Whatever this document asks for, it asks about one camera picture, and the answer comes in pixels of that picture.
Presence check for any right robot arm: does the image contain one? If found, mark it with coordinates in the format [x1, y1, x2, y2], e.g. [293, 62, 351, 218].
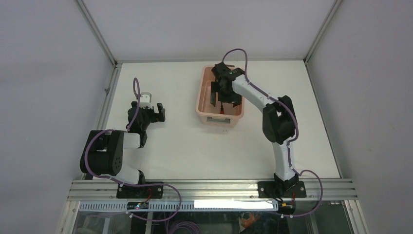
[210, 62, 299, 197]

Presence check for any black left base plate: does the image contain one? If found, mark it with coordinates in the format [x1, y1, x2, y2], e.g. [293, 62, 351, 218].
[116, 182, 164, 199]

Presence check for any pink plastic bin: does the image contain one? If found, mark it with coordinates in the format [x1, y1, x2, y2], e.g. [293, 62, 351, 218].
[195, 65, 244, 127]

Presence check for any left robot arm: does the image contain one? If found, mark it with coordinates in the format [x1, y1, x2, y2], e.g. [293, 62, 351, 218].
[80, 101, 166, 198]

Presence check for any slotted cable duct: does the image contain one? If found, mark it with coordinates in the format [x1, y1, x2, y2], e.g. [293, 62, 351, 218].
[79, 199, 278, 213]

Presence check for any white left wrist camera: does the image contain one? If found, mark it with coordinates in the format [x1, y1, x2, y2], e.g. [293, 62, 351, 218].
[139, 92, 153, 109]

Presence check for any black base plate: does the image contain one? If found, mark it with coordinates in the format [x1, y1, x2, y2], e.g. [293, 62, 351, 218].
[116, 182, 164, 199]
[257, 181, 307, 199]

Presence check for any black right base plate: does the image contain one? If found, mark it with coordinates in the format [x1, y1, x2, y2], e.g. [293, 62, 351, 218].
[257, 181, 307, 199]

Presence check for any aluminium front rail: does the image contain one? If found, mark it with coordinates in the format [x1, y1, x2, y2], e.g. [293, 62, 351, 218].
[67, 178, 358, 201]

